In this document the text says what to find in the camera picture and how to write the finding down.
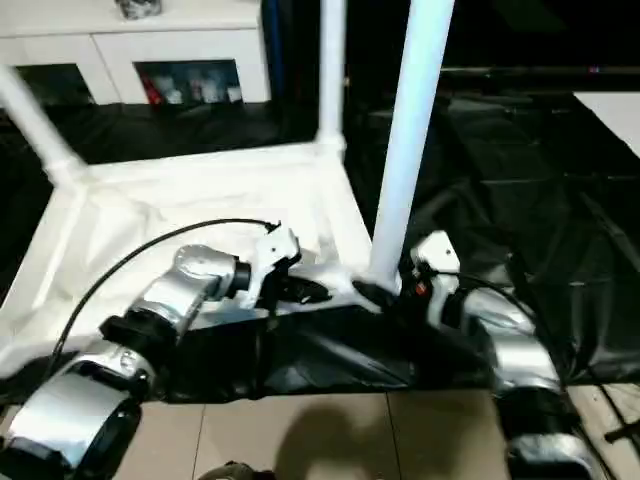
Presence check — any black floor stand bar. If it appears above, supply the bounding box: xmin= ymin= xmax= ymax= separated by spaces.
xmin=604 ymin=420 xmax=640 ymax=446

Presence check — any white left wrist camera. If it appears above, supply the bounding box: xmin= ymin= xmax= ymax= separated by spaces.
xmin=246 ymin=225 xmax=303 ymax=309

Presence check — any white plastic table top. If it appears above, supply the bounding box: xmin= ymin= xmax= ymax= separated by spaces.
xmin=0 ymin=140 xmax=379 ymax=353

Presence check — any small grey cabinet ornament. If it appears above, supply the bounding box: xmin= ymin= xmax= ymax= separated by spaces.
xmin=116 ymin=0 xmax=165 ymax=20

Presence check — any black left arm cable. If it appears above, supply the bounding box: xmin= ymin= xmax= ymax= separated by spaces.
xmin=45 ymin=218 xmax=283 ymax=373

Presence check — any white glass-door cabinet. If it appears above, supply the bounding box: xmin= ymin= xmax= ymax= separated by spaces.
xmin=0 ymin=0 xmax=273 ymax=105

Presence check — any black flat screen television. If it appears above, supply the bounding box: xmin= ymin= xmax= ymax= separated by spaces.
xmin=345 ymin=0 xmax=640 ymax=99

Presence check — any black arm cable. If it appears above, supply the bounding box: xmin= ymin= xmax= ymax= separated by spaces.
xmin=45 ymin=218 xmax=283 ymax=373
xmin=455 ymin=274 xmax=626 ymax=480

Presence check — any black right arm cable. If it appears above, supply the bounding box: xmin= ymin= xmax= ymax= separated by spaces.
xmin=455 ymin=274 xmax=626 ymax=480

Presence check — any dark robot torso part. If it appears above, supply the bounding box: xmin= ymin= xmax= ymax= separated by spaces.
xmin=200 ymin=462 xmax=273 ymax=480

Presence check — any black plastic mat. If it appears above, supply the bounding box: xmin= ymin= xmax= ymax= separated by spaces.
xmin=0 ymin=95 xmax=640 ymax=403

